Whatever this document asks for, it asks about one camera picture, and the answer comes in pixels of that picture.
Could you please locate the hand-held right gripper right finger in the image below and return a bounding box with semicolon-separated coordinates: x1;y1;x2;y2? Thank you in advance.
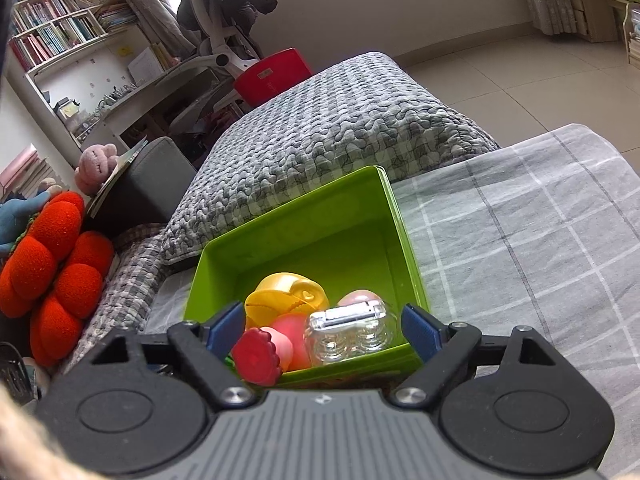
391;304;576;408

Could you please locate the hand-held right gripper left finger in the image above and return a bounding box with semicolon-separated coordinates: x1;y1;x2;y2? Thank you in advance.
65;302;258;411

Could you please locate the red flower-shaped toy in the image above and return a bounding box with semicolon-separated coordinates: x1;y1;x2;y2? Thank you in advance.
231;327;284;387

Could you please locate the yellow toy pot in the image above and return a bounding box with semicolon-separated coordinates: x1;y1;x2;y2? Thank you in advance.
244;272;329;333

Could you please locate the pale pink toy ball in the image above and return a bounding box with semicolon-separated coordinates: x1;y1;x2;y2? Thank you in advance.
337;290;389;311

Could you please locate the clear plastic lens case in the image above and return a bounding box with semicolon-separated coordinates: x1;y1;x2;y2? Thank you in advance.
302;301;401;367

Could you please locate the pink toy peach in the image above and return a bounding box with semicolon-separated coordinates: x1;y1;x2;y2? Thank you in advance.
260;314;313;373

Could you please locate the green plastic box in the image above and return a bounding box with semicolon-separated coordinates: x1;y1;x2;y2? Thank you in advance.
182;165;432;389

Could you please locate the orange flower cushion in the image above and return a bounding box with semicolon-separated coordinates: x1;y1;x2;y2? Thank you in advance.
0;191;116;368

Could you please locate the grey checkered quilt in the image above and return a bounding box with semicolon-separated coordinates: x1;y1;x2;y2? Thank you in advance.
62;225;177;376

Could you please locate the blue plush toy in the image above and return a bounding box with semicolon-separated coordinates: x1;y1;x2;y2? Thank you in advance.
0;187;64;257

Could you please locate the grey fabric ottoman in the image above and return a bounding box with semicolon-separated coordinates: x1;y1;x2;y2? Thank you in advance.
87;136;199;239

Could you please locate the open picture book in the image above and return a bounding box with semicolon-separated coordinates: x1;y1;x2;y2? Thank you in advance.
85;137;151;219

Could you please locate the stack of books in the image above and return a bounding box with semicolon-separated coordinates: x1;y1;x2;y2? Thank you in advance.
0;143;57;202

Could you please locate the pink plush toy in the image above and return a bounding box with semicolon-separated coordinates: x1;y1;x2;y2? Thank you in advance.
75;144;122;196

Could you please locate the grey quilted cushion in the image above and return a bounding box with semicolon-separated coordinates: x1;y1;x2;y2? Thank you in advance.
162;52;502;267

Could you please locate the red chair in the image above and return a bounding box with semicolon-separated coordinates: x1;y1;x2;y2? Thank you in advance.
233;48;314;109

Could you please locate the white office chair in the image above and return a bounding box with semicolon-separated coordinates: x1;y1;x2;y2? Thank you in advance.
162;0;266;128

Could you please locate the white desk with shelves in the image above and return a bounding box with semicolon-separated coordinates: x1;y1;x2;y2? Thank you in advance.
22;0;236;153

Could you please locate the bookshelf with books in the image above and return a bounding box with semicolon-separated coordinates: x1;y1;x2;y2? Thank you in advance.
9;0;141;72

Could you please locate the wooden bookshelf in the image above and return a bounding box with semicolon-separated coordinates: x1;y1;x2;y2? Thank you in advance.
559;0;640;68

